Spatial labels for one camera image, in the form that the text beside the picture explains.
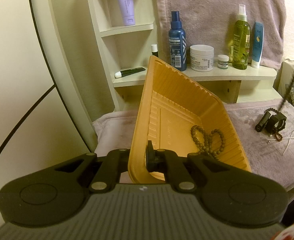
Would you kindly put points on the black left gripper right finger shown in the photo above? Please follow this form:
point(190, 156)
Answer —
point(171, 166)

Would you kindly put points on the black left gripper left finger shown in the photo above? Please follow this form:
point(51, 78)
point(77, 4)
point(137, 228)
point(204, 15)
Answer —
point(110, 170)

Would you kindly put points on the orange plastic tray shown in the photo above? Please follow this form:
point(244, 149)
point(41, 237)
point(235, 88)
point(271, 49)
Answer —
point(171, 104)

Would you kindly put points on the dark green lying tube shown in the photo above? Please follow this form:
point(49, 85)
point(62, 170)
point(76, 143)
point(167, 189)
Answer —
point(127, 72)

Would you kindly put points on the white cream jar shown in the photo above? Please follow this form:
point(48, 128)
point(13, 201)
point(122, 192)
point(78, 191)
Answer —
point(201, 57)

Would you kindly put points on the small dark roller bottle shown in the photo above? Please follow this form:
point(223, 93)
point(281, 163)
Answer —
point(154, 49)

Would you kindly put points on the mauve towel on table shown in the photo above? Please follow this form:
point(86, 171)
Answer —
point(267, 157)

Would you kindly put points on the small green white jar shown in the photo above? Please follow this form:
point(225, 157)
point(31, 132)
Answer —
point(223, 61)

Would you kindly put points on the blue spray bottle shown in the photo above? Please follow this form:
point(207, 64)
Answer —
point(177, 42)

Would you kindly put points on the green spray bottle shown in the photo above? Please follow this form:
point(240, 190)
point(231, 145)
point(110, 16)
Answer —
point(241, 40)

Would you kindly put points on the cream corner shelf unit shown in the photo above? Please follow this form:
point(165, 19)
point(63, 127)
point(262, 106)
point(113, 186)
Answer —
point(123, 47)

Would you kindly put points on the cream pillow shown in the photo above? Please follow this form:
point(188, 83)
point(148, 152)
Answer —
point(284, 76)

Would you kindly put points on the blue white tube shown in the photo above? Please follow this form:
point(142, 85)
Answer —
point(258, 42)

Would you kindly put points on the mauve hanging towel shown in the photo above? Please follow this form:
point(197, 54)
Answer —
point(211, 22)

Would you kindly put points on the lavender tube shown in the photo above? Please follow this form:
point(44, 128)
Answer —
point(127, 12)

